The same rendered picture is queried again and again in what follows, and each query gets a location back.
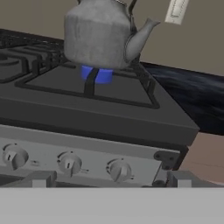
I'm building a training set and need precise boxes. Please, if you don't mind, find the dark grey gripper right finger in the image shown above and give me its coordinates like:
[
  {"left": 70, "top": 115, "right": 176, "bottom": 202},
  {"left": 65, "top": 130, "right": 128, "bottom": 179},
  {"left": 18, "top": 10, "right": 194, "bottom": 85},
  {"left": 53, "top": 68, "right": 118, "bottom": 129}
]
[{"left": 166, "top": 170, "right": 222, "bottom": 189}]

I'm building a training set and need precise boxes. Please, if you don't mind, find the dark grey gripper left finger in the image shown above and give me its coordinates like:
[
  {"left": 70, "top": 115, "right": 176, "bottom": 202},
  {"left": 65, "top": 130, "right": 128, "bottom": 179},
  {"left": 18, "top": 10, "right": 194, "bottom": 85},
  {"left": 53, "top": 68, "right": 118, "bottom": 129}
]
[{"left": 6, "top": 170, "right": 58, "bottom": 189}]

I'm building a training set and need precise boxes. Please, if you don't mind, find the grey stove knob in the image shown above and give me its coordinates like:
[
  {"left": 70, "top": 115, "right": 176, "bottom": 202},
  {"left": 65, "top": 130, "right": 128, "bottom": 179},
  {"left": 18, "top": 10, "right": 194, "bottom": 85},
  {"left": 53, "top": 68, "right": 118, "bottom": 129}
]
[
  {"left": 56, "top": 150, "right": 83, "bottom": 178},
  {"left": 2, "top": 143, "right": 30, "bottom": 172},
  {"left": 106, "top": 157, "right": 133, "bottom": 184}
]

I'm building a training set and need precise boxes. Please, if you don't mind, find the black and grey stove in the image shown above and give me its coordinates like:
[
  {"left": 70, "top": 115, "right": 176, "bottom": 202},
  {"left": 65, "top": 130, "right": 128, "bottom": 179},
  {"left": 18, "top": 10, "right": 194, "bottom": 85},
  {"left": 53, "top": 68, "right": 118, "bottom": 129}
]
[{"left": 0, "top": 28, "right": 200, "bottom": 188}]

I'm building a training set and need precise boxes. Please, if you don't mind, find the grey metal kettle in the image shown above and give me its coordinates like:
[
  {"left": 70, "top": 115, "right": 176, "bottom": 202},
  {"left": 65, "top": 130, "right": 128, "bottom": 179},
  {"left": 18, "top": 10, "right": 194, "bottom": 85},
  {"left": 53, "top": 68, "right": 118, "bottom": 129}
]
[{"left": 63, "top": 0, "right": 161, "bottom": 70}]

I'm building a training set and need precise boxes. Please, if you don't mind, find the blue burner flame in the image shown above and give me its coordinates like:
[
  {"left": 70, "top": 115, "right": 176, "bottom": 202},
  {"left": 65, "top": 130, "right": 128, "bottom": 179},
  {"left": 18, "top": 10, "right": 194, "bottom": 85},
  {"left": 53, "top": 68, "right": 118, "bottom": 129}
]
[{"left": 80, "top": 64, "right": 114, "bottom": 85}]

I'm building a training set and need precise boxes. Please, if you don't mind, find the white wall socket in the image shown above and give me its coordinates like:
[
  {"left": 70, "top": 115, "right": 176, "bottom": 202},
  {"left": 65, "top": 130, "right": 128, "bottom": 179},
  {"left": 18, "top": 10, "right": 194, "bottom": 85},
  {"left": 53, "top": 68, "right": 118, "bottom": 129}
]
[{"left": 164, "top": 0, "right": 190, "bottom": 25}]

